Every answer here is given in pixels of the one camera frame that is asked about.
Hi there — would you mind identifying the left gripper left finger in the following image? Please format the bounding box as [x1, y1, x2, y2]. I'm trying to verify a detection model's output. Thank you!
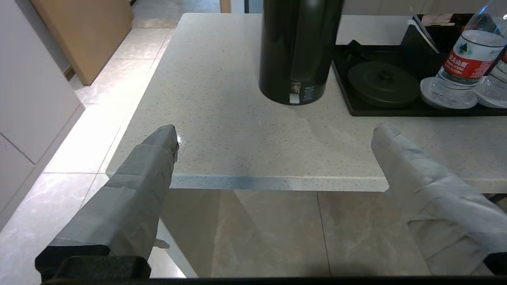
[35, 125, 179, 282]

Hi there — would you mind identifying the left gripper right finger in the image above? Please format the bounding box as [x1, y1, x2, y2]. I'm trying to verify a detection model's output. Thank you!
[371, 122, 507, 276]

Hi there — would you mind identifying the black tray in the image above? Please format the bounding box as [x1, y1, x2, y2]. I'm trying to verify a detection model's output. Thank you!
[332, 40, 507, 117]

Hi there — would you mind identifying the round black kettle base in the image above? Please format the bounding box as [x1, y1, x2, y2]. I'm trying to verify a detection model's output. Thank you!
[347, 61, 421, 108]

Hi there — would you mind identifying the black electric kettle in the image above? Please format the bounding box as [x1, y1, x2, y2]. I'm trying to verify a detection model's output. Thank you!
[259, 0, 345, 106]

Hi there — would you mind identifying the clear plastic water bottle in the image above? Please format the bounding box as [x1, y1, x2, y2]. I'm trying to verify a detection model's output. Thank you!
[477, 49, 507, 105]

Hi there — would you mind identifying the red label water bottle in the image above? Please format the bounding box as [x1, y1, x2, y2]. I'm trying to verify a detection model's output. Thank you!
[430, 0, 507, 104]

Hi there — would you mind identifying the white cabinet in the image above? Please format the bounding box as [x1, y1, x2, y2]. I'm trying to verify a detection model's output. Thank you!
[0, 0, 86, 230]

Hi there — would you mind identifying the black sachet holder box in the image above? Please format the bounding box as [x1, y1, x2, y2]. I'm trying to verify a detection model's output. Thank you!
[399, 13, 475, 78]

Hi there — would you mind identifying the wooden cabinet panel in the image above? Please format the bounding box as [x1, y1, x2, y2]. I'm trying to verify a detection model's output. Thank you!
[31, 0, 135, 86]

